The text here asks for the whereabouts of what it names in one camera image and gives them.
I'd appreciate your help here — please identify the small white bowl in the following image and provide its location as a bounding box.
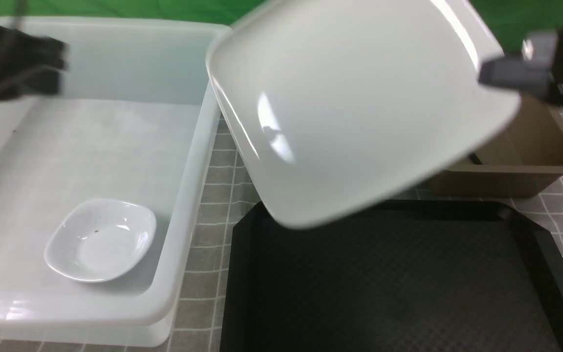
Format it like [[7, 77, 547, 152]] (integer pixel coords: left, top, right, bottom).
[[44, 198, 158, 283]]

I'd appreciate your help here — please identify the grey checked tablecloth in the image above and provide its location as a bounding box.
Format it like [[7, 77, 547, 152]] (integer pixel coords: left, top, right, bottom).
[[0, 120, 563, 352]]

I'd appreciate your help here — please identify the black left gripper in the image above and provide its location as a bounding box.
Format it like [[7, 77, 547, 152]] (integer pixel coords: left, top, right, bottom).
[[0, 5, 68, 102]]

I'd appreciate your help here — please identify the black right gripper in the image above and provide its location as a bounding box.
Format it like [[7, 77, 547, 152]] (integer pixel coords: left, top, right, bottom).
[[478, 29, 563, 107]]

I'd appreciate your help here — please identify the large white plastic bin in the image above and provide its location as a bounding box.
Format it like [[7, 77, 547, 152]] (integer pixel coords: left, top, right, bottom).
[[0, 16, 230, 347]]

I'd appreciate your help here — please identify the black serving tray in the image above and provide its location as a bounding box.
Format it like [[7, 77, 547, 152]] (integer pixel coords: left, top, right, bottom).
[[219, 200, 563, 352]]

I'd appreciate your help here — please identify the brown plastic bin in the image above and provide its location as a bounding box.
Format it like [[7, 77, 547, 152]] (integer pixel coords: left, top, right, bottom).
[[429, 96, 563, 198]]

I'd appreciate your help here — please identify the white square rice plate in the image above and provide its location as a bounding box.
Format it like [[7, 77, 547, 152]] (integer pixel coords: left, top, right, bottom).
[[206, 0, 522, 229]]

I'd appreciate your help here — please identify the green backdrop cloth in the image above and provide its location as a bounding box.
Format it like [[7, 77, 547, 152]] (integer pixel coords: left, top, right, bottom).
[[25, 0, 563, 51]]

